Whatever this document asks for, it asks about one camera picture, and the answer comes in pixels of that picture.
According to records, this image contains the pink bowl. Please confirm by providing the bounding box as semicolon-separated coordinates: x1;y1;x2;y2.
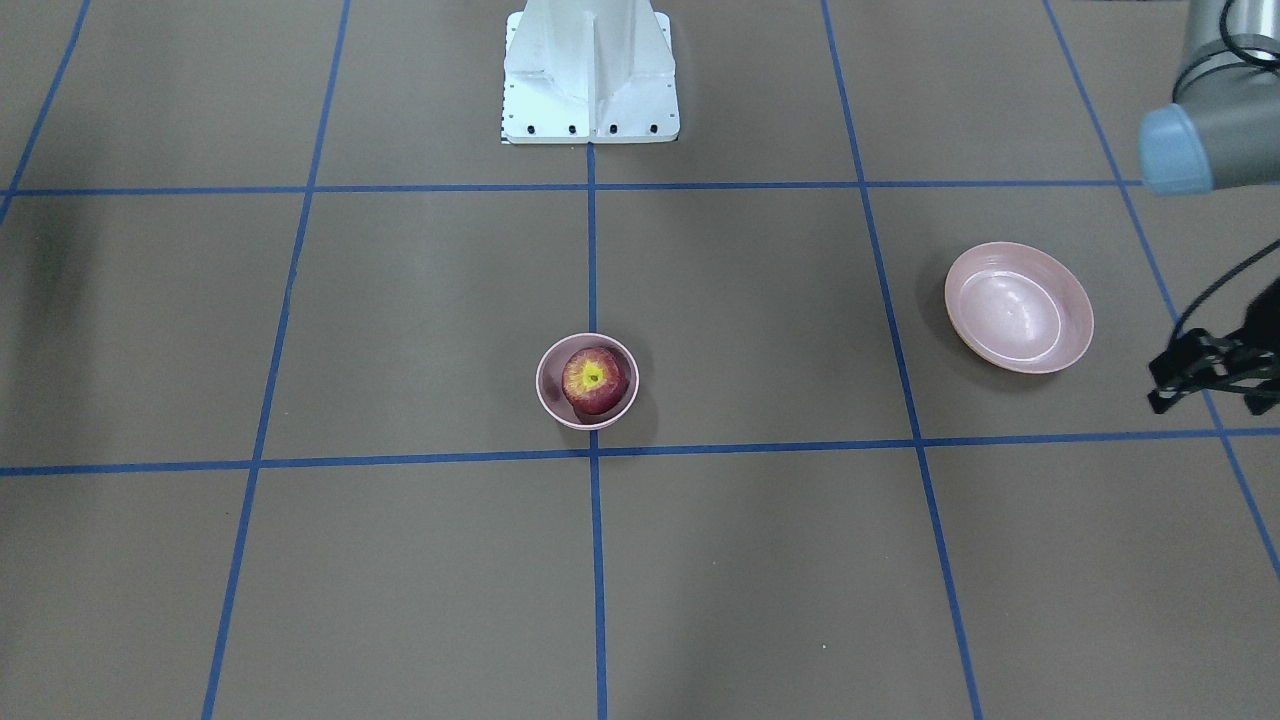
535;333;640;430

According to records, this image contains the red apple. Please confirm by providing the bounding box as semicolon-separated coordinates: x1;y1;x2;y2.
561;346;631;416

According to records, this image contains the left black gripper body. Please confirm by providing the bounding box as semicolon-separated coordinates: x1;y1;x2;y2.
1238;281;1280;379

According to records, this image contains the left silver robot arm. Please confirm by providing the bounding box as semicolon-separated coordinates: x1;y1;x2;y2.
1138;1;1279;416

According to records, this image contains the pink plate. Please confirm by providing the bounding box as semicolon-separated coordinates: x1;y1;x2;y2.
943;242;1094;375

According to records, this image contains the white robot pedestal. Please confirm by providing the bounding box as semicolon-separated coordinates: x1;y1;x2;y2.
500;1;681;145

